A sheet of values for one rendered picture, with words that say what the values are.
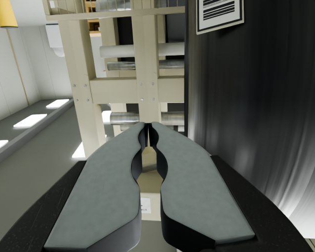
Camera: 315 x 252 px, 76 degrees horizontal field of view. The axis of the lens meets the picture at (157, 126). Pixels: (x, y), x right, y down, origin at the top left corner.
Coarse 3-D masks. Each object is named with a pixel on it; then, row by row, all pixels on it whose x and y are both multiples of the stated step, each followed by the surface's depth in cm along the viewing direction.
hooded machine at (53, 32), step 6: (48, 24) 917; (54, 24) 920; (48, 30) 923; (54, 30) 925; (48, 36) 932; (54, 36) 934; (60, 36) 936; (54, 42) 943; (60, 42) 945; (54, 48) 956; (60, 48) 958; (60, 54) 968
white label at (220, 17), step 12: (204, 0) 18; (216, 0) 17; (228, 0) 17; (240, 0) 16; (204, 12) 18; (216, 12) 17; (228, 12) 17; (240, 12) 16; (204, 24) 18; (216, 24) 17; (228, 24) 17
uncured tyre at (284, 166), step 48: (192, 0) 23; (288, 0) 15; (192, 48) 23; (240, 48) 17; (288, 48) 15; (192, 96) 24; (240, 96) 17; (288, 96) 16; (240, 144) 19; (288, 144) 17; (288, 192) 20
